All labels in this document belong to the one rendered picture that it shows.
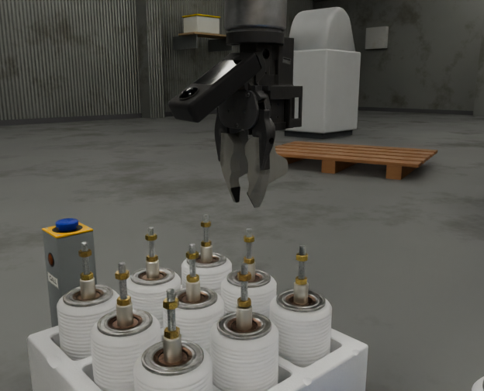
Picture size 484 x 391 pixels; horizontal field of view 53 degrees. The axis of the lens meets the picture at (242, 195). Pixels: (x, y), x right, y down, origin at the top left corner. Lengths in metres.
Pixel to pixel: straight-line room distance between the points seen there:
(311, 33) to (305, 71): 0.40
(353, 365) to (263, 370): 0.17
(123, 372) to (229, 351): 0.14
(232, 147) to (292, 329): 0.29
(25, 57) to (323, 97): 4.49
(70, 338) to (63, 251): 0.19
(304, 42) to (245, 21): 4.86
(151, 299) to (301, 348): 0.26
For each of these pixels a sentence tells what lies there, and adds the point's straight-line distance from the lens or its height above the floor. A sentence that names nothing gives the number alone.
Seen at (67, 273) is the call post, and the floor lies 0.24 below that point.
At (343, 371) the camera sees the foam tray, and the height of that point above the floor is 0.16.
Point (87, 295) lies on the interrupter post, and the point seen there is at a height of 0.26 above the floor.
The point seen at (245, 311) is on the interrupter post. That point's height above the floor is 0.28.
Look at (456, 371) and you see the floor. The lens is 1.15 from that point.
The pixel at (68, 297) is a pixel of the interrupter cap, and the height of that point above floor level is 0.25.
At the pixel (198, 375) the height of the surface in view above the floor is 0.25.
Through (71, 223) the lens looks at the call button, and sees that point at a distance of 0.94.
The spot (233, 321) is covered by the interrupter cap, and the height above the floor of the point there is 0.25.
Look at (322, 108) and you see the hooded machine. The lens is 5.22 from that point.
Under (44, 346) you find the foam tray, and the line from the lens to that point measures 0.84.
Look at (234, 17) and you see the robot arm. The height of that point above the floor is 0.65.
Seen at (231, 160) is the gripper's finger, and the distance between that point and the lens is 0.62.
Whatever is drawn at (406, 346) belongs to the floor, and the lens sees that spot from 1.20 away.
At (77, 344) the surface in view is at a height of 0.19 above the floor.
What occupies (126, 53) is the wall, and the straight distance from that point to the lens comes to 8.61.
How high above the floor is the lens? 0.58
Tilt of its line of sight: 13 degrees down
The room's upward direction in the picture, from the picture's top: straight up
